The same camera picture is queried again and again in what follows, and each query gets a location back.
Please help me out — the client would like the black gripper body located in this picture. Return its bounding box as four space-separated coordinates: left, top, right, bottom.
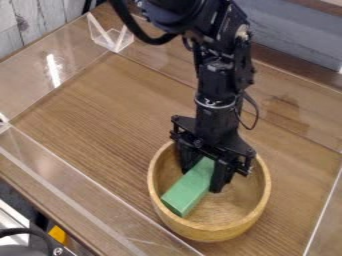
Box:
170 106 257 176

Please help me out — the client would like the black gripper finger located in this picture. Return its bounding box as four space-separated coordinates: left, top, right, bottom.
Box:
176 140 203 174
210 157 236 193

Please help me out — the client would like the green rectangular block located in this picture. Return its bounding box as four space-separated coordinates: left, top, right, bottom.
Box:
160 157 214 218

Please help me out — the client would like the brown wooden bowl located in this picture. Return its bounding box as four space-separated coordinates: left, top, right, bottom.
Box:
147 141 271 242

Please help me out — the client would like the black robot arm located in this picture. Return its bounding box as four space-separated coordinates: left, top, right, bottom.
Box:
142 0 257 193

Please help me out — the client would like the yellow and black device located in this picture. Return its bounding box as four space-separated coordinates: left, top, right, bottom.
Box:
31 221 94 256

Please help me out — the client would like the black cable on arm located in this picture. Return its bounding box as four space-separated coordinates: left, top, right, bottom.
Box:
234 91 261 132

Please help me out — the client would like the clear acrylic front wall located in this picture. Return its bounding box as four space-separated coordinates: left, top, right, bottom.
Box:
0 124 203 256

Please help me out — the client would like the clear acrylic corner bracket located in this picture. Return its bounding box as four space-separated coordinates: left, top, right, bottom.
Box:
86 13 135 53

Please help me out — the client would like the black cable bottom left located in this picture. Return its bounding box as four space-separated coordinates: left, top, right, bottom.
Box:
0 227 59 256

